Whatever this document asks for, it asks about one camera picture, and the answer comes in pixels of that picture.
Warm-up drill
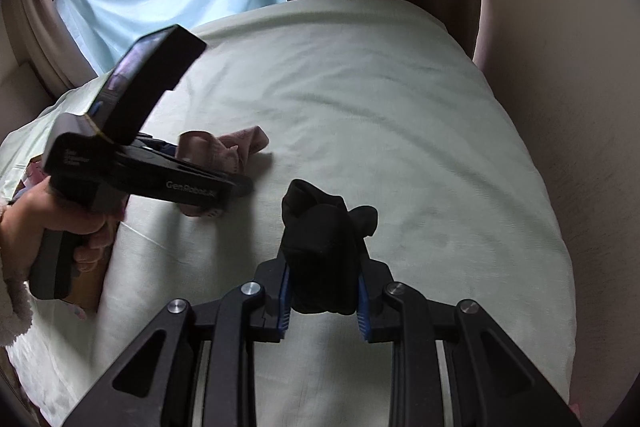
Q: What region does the black sock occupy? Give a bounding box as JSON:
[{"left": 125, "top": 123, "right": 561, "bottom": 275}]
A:
[{"left": 279, "top": 179, "right": 379, "bottom": 316}]

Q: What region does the dusty pink sock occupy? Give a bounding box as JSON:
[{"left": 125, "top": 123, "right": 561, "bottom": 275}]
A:
[{"left": 177, "top": 125, "right": 271, "bottom": 221}]

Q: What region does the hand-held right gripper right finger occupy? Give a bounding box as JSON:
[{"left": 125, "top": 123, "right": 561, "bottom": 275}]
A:
[{"left": 352, "top": 256, "right": 584, "bottom": 427}]

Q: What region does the person's left forearm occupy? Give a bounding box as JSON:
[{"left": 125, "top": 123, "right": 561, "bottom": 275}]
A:
[{"left": 0, "top": 202, "right": 35, "bottom": 349}]

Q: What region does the brown left-side curtain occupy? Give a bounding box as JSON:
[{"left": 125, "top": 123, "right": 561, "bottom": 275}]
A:
[{"left": 19, "top": 0, "right": 102, "bottom": 98}]

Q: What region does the person's left hand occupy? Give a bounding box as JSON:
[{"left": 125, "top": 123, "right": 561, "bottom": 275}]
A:
[{"left": 0, "top": 176, "right": 119, "bottom": 277}]

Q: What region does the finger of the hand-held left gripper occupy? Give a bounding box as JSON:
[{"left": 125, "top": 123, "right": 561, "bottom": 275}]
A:
[
  {"left": 134, "top": 133, "right": 193, "bottom": 168},
  {"left": 226, "top": 174, "right": 255, "bottom": 202}
]

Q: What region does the beige padded headboard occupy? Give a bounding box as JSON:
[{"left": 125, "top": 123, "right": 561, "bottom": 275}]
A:
[{"left": 0, "top": 61, "right": 57, "bottom": 144}]

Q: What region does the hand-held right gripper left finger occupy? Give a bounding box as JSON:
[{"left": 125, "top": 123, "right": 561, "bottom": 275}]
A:
[{"left": 62, "top": 257, "right": 296, "bottom": 427}]

